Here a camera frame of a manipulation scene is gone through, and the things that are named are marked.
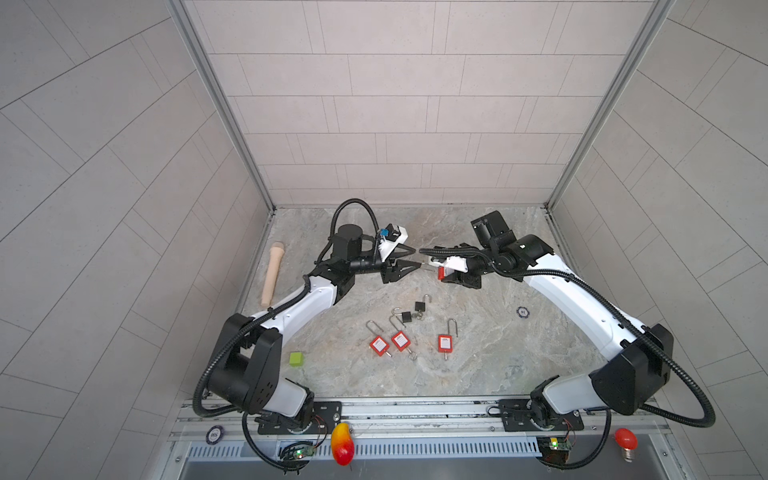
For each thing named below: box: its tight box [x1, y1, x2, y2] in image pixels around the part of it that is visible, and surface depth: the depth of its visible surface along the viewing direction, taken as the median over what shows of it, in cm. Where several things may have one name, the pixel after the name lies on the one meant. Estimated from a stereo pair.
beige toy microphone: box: [261, 242, 285, 307], surface depth 98 cm
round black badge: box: [206, 425, 225, 445], surface depth 70 cm
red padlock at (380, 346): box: [369, 336, 393, 358], surface depth 83 cm
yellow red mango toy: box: [331, 422, 355, 466], surface depth 67 cm
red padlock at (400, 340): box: [389, 314, 417, 361], surface depth 84 cm
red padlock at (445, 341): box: [437, 318, 458, 361], surface depth 84 cm
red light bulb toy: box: [614, 428, 639, 463], surface depth 68 cm
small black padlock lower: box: [391, 307, 412, 323], surface depth 89 cm
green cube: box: [289, 352, 305, 367], surface depth 80 cm
